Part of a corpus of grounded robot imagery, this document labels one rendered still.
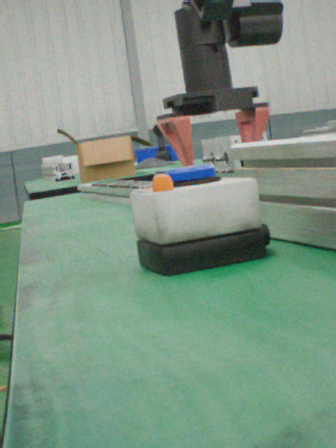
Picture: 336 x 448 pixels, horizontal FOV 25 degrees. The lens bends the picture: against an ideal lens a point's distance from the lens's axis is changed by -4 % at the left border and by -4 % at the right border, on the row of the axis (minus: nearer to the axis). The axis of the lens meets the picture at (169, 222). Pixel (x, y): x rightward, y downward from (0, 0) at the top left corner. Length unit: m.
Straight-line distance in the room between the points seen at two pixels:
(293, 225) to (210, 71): 0.32
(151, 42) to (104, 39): 0.73
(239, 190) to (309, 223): 0.07
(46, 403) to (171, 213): 0.28
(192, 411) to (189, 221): 0.31
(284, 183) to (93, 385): 0.36
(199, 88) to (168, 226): 0.37
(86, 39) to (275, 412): 11.72
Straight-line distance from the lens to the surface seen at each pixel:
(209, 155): 1.91
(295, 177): 0.62
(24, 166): 11.75
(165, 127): 0.93
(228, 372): 0.31
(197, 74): 0.91
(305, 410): 0.26
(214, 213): 0.58
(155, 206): 0.56
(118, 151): 2.94
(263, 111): 0.92
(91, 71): 11.88
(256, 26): 0.94
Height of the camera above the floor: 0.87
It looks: 5 degrees down
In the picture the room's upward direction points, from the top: 8 degrees counter-clockwise
